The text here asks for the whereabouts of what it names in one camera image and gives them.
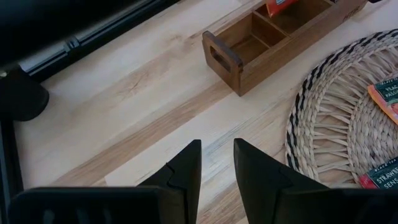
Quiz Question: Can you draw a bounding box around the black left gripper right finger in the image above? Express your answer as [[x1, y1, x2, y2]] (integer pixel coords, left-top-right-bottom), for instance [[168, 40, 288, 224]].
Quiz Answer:
[[233, 138, 329, 224]]

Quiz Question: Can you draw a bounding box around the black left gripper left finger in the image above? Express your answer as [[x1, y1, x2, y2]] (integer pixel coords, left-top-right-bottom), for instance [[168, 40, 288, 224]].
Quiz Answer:
[[136, 139, 203, 224]]

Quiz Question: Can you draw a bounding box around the red strawberry tea bag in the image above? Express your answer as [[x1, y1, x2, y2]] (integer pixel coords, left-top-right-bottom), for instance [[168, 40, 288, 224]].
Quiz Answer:
[[359, 157, 398, 190]]

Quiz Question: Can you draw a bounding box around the orange peach tea bag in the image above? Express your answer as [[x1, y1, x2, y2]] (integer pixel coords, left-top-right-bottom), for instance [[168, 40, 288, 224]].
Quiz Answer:
[[367, 77, 398, 125], [266, 0, 299, 19]]

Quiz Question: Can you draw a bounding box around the round woven straw placemat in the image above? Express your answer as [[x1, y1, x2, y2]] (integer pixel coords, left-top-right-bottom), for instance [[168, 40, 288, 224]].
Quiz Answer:
[[284, 28, 398, 190]]

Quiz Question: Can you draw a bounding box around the brown wooden compartment box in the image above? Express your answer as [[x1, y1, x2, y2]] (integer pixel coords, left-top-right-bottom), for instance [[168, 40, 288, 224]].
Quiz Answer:
[[201, 0, 369, 97]]

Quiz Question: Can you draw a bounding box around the small potted green plant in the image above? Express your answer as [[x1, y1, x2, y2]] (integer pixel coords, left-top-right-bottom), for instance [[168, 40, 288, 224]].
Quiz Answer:
[[0, 67, 50, 122]]

